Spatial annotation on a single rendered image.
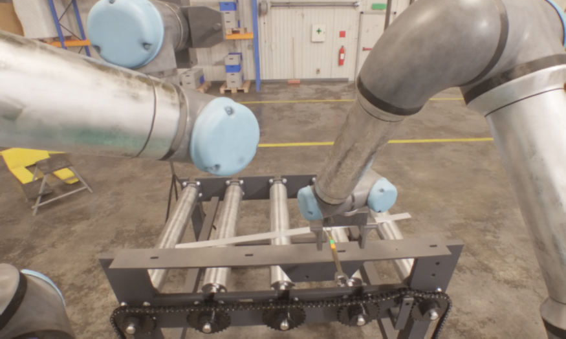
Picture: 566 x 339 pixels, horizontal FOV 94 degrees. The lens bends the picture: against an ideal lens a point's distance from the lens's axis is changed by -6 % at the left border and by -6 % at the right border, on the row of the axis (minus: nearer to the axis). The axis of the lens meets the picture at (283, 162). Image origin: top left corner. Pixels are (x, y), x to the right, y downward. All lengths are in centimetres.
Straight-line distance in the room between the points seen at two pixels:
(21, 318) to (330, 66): 988
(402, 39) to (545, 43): 16
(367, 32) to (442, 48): 985
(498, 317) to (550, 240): 229
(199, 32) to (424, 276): 114
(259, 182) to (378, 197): 138
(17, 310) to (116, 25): 33
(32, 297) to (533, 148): 61
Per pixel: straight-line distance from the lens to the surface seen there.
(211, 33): 48
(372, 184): 66
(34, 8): 1042
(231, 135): 26
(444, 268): 129
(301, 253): 102
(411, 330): 152
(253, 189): 198
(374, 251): 107
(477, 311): 266
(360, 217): 84
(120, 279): 126
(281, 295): 124
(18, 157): 557
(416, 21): 36
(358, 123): 41
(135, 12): 35
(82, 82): 23
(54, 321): 47
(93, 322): 263
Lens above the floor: 189
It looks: 27 degrees down
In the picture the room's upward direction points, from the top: 1 degrees counter-clockwise
